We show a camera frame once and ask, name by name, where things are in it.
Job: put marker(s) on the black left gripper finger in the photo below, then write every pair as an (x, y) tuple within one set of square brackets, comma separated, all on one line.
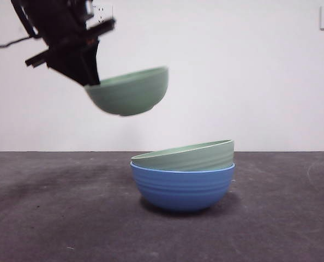
[(90, 62), (72, 68)]

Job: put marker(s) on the green ribbed bowl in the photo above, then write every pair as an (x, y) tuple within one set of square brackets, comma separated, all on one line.
[(192, 161), (129, 95)]

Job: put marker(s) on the blue ribbed bowl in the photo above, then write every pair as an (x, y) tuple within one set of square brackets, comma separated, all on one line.
[(182, 191)]

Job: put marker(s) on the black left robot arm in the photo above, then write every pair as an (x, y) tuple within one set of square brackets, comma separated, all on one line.
[(58, 24)]

